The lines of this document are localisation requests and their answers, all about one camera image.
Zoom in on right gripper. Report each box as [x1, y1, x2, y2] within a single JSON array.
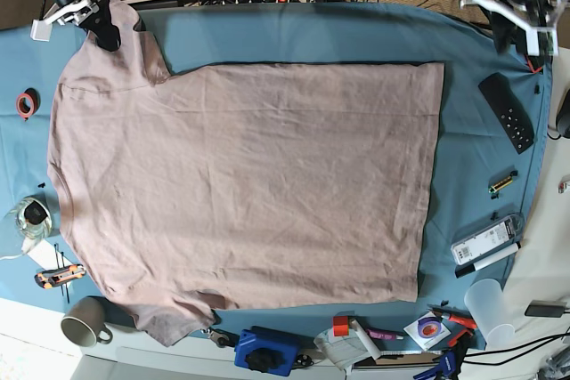
[[42, 0, 121, 52]]

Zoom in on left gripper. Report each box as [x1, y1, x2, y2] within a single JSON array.
[[460, 0, 562, 53]]

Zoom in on pink T-shirt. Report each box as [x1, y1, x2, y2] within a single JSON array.
[[47, 0, 444, 346]]

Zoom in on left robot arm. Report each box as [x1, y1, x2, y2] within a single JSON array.
[[460, 0, 569, 58]]

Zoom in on orange black clamp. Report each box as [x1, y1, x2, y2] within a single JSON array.
[[525, 55, 545, 74]]

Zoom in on black remote control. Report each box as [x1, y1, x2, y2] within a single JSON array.
[[478, 73, 534, 154]]

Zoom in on red tape roll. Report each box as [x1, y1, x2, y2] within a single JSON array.
[[16, 88, 40, 121]]

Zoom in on blue table cloth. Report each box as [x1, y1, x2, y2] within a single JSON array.
[[1, 4, 552, 340]]

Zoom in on clear glass jar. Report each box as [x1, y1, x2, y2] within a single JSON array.
[[6, 196, 52, 240]]

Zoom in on clear plastic case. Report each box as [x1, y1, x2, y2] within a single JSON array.
[[451, 214, 524, 266]]

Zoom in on white marker pen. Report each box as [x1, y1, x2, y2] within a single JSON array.
[[455, 242, 522, 279]]

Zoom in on orange utility knife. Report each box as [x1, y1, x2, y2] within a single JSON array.
[[34, 264, 86, 289]]

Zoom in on translucent plastic cup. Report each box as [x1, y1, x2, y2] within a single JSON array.
[[464, 279, 515, 348]]

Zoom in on grey ceramic mug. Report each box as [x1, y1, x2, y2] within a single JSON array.
[[60, 297, 113, 348]]

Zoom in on purple pen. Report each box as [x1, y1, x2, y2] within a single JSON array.
[[366, 328, 404, 341]]

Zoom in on white paper roll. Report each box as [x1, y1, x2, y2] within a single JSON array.
[[349, 319, 381, 360]]

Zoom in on red cube block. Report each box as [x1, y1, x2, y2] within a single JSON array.
[[332, 315, 350, 337]]

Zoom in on silver carabiner keyring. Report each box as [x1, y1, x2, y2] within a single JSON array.
[[200, 327, 236, 348]]

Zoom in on blue plastic box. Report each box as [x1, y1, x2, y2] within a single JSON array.
[[234, 327, 301, 377]]

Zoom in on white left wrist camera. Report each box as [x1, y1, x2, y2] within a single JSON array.
[[525, 27, 558, 56]]

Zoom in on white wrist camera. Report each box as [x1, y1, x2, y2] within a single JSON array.
[[30, 20, 53, 42], [525, 27, 558, 56]]

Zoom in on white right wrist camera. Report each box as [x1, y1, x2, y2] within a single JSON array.
[[30, 20, 53, 42]]

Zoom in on black cable ties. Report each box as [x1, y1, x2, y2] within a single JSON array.
[[53, 243, 70, 303]]

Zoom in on red handled pliers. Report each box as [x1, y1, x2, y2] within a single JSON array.
[[429, 306, 477, 330]]

